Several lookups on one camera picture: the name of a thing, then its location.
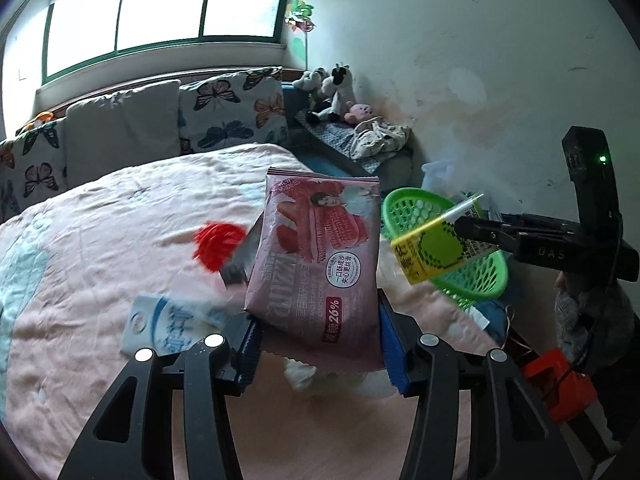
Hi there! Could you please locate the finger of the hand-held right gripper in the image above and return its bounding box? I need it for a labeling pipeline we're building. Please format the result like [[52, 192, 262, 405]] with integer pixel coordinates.
[[500, 213, 581, 234], [452, 216, 521, 256]]

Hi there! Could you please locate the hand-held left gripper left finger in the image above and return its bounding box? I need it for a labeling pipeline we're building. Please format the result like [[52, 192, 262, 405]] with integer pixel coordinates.
[[57, 316, 264, 480]]

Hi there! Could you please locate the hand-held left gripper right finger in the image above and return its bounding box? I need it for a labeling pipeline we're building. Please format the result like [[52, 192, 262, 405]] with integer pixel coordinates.
[[377, 289, 583, 480]]

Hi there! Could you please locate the yellow and green drink carton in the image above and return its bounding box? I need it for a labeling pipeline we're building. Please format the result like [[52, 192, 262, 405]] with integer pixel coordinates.
[[391, 193, 501, 287]]

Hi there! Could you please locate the green plastic basket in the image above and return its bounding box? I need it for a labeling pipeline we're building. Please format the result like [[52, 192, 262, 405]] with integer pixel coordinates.
[[381, 187, 509, 309]]

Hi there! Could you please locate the red foam net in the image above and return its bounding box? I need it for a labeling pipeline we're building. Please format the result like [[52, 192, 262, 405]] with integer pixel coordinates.
[[192, 221, 248, 275]]

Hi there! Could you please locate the pink snack packet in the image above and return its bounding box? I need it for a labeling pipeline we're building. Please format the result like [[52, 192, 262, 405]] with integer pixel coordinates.
[[243, 166, 396, 375]]

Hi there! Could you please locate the clear plastic storage box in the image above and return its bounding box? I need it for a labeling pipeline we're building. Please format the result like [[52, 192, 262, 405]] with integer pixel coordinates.
[[421, 159, 506, 221]]

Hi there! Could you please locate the blue and white milk carton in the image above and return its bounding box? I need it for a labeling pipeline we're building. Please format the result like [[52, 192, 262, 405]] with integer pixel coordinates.
[[121, 292, 236, 358]]

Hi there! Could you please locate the crumpled beige printed cloth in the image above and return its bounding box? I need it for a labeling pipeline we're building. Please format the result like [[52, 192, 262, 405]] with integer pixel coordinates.
[[348, 116, 412, 161]]

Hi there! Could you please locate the orange plastic stool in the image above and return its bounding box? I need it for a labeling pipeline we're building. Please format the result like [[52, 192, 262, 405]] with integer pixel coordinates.
[[522, 347, 598, 423]]

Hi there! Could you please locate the pink pig plush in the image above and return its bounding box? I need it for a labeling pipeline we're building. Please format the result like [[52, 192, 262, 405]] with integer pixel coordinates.
[[344, 102, 377, 126]]

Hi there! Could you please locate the patterned grey mat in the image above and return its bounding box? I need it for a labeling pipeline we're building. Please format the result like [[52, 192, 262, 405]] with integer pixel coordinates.
[[294, 110, 412, 173]]

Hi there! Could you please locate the pink blanket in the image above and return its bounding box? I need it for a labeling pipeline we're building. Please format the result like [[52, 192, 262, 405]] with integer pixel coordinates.
[[0, 143, 501, 480]]

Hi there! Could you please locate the black and white cow plush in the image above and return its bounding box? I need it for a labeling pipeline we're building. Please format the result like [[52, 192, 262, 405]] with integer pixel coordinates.
[[306, 63, 357, 125]]

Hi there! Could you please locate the grey dog plush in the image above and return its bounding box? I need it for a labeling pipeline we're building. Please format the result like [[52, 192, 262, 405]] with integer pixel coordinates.
[[292, 69, 331, 92]]

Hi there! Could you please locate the large butterfly print pillow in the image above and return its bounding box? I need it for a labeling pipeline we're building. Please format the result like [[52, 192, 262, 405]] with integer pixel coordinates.
[[178, 66, 290, 153]]

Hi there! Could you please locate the grey cushion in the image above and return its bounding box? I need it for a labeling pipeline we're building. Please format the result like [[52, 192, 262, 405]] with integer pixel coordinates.
[[65, 79, 182, 191]]

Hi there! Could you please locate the colourful pinwheel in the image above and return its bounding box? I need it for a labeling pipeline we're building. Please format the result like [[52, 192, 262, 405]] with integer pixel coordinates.
[[284, 0, 316, 71]]

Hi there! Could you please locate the small butterfly print pillow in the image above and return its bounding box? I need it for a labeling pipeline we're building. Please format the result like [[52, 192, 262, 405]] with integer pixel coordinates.
[[0, 119, 68, 223]]

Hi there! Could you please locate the orange plush toy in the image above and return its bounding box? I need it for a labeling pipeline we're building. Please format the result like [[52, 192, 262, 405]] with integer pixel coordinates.
[[22, 110, 56, 131]]

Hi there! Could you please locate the window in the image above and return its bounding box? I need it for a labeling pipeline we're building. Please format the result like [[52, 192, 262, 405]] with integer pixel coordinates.
[[42, 0, 293, 83]]

